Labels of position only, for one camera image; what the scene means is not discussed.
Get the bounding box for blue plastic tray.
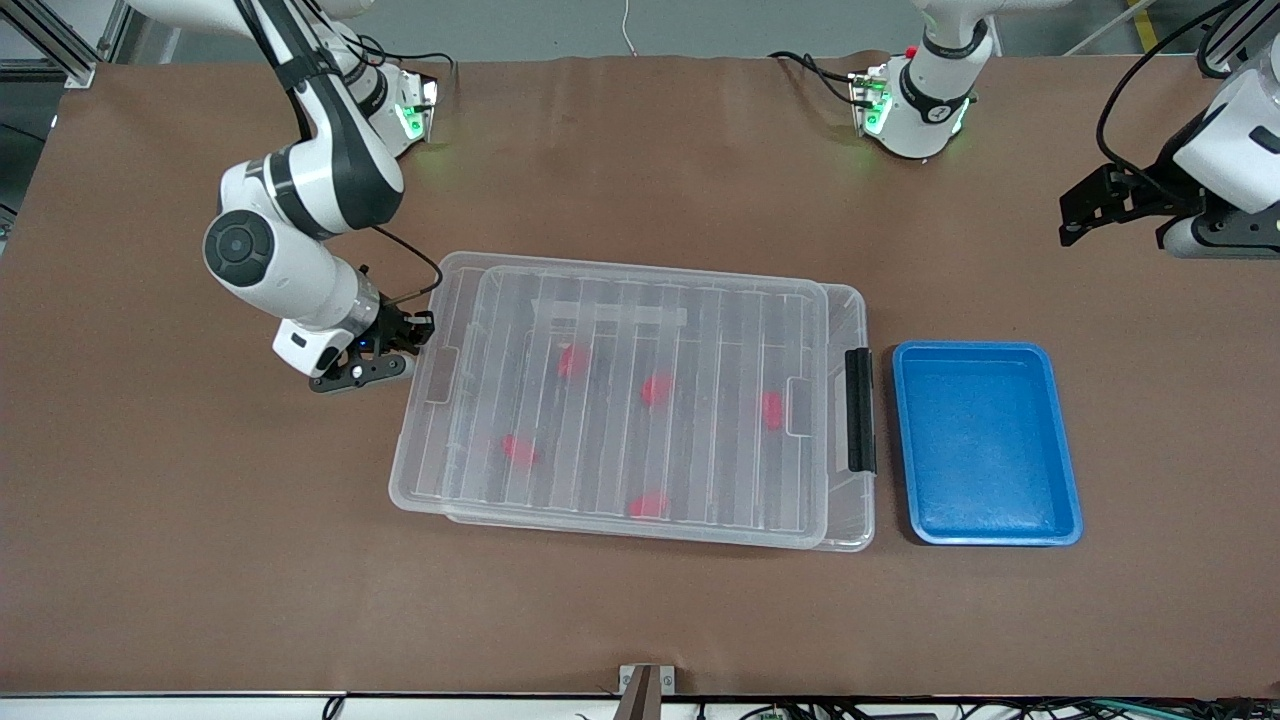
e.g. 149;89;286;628
891;340;1085;548

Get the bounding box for black left arm base cable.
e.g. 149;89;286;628
767;50;873;107

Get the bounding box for black box latch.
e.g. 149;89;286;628
845;348;878;475

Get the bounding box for clear plastic storage box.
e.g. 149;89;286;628
445;262;877;554

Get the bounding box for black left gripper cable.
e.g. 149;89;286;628
1096;0;1253;189

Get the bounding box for cable bundle under table edge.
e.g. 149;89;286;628
690;698;1280;720

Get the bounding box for black right arm base cable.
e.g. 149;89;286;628
352;34;457;79

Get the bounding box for black arm base cable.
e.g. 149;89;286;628
767;50;873;107
352;34;457;79

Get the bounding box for metal camera post bracket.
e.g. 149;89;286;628
617;663;678;720

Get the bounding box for clear ribbed box lid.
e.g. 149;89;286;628
388;251;833;550

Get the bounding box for aluminium frame profile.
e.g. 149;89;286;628
1196;0;1280;79
0;0;131;90

